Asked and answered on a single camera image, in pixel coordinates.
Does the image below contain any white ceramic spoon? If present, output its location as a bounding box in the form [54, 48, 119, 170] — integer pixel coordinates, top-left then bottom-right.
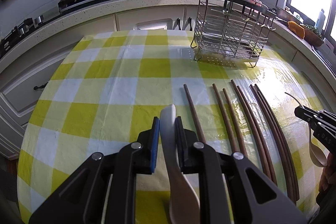
[285, 92, 327, 167]
[159, 105, 200, 223]

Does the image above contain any brown wooden chopstick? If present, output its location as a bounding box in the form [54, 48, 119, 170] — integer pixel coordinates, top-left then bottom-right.
[237, 86, 277, 185]
[231, 80, 268, 175]
[183, 84, 206, 143]
[213, 83, 240, 152]
[250, 85, 296, 204]
[253, 85, 299, 202]
[223, 88, 248, 157]

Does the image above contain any person's right hand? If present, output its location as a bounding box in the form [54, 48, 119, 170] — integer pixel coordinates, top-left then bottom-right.
[318, 152, 336, 193]

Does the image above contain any yellow white checkered tablecloth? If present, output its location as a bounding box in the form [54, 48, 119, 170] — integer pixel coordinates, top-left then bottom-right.
[18, 31, 322, 222]

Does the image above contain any wicker basket with greens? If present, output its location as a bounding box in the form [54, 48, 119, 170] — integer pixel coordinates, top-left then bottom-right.
[301, 24, 323, 47]

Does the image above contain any orange sponge cloth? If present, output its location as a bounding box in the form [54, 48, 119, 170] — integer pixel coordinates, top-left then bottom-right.
[287, 21, 305, 39]

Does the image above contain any white detergent bottle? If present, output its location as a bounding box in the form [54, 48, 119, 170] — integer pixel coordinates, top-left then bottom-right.
[315, 9, 326, 32]

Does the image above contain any black gas stove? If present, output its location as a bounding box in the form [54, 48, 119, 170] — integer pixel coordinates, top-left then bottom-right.
[1, 0, 114, 58]

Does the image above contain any steel wire utensil basket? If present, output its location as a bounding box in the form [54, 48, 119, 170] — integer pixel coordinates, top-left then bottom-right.
[190, 0, 276, 67]

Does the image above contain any black cabinet door handle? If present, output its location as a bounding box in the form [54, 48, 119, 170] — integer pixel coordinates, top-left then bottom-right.
[176, 18, 181, 30]

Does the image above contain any black drawer handle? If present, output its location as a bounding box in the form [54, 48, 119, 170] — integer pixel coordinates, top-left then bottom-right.
[33, 82, 48, 90]

